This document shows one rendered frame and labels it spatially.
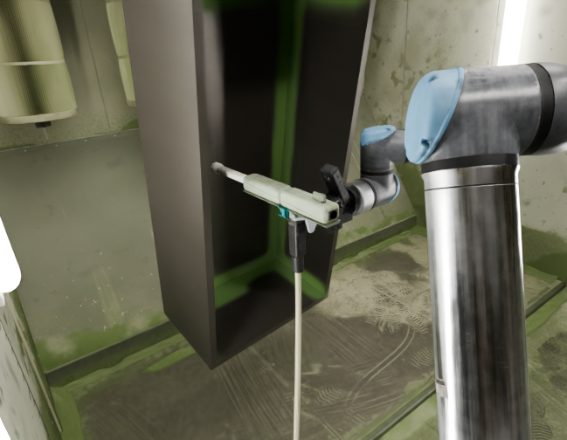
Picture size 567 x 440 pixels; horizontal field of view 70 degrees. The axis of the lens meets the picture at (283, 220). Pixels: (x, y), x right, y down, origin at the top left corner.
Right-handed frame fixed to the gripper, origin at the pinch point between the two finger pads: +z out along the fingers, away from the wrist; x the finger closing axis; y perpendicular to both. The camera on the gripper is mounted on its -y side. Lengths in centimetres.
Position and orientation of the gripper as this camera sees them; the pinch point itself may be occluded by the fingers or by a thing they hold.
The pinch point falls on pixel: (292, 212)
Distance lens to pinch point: 94.4
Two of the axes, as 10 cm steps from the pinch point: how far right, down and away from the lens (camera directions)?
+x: -6.4, -3.2, 7.0
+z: -7.7, 2.7, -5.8
